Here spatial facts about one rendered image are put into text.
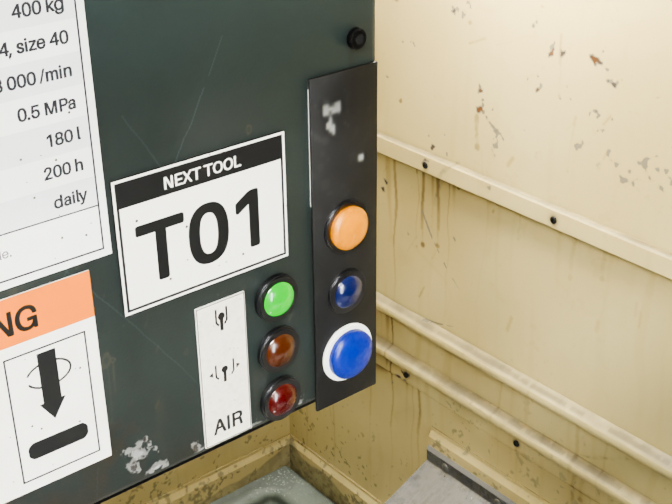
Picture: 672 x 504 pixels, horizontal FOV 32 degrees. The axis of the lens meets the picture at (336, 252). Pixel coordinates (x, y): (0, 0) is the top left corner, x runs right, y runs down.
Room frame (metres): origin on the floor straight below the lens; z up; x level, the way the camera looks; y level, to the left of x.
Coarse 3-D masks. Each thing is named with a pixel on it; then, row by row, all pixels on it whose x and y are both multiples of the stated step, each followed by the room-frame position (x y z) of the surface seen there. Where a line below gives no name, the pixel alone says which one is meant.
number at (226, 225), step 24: (216, 192) 0.51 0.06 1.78; (240, 192) 0.52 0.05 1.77; (264, 192) 0.53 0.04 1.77; (192, 216) 0.50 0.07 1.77; (216, 216) 0.51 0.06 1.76; (240, 216) 0.52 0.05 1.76; (264, 216) 0.53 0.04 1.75; (192, 240) 0.50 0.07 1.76; (216, 240) 0.51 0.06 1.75; (240, 240) 0.52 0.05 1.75; (264, 240) 0.53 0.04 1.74; (192, 264) 0.50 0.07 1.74; (216, 264) 0.51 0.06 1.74
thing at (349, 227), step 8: (344, 208) 0.56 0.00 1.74; (352, 208) 0.56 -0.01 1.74; (360, 208) 0.56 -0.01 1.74; (336, 216) 0.56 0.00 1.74; (344, 216) 0.56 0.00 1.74; (352, 216) 0.56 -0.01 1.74; (360, 216) 0.56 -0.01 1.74; (336, 224) 0.55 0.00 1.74; (344, 224) 0.55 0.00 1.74; (352, 224) 0.56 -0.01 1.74; (360, 224) 0.56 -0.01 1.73; (336, 232) 0.55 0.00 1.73; (344, 232) 0.55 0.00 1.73; (352, 232) 0.56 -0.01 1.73; (360, 232) 0.56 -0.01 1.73; (336, 240) 0.55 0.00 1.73; (344, 240) 0.55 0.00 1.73; (352, 240) 0.56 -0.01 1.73; (360, 240) 0.56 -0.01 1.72; (344, 248) 0.56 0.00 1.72
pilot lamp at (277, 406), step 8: (288, 384) 0.53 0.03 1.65; (280, 392) 0.53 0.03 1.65; (288, 392) 0.53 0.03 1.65; (296, 392) 0.54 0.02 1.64; (272, 400) 0.53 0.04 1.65; (280, 400) 0.53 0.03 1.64; (288, 400) 0.53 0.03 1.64; (272, 408) 0.53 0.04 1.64; (280, 408) 0.53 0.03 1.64; (288, 408) 0.53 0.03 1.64
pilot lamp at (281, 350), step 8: (280, 336) 0.53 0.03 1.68; (288, 336) 0.53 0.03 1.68; (272, 344) 0.53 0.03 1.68; (280, 344) 0.53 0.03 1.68; (288, 344) 0.53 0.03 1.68; (272, 352) 0.53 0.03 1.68; (280, 352) 0.53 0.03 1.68; (288, 352) 0.53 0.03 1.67; (272, 360) 0.53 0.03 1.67; (280, 360) 0.53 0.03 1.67; (288, 360) 0.53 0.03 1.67
